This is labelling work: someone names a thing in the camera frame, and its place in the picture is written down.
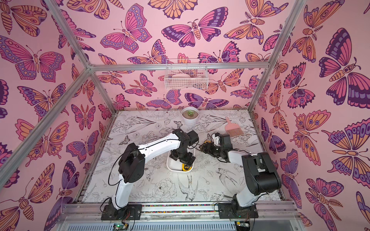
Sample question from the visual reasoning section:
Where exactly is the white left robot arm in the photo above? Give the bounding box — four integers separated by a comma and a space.
111, 129, 199, 210

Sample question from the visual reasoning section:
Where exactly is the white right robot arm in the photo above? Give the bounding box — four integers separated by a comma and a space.
200, 133, 282, 210

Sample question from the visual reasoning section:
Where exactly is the white storage box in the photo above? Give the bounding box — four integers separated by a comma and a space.
166, 151, 195, 174

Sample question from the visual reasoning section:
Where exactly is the pink hand brush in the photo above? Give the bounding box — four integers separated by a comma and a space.
225, 117, 244, 137

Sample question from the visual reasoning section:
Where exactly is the white plant pot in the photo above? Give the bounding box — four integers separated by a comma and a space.
181, 106, 199, 127

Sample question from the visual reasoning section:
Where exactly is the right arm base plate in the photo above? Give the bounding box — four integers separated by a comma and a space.
217, 202, 259, 219

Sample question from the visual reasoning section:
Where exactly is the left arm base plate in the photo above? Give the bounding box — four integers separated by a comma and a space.
101, 204, 143, 221

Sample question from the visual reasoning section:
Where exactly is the white wire wall basket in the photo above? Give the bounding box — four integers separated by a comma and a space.
163, 58, 209, 90

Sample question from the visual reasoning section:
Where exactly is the aluminium cage frame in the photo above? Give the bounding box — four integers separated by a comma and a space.
1, 1, 294, 231

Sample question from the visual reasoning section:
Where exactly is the aluminium front rail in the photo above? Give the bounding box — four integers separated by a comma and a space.
55, 201, 305, 231

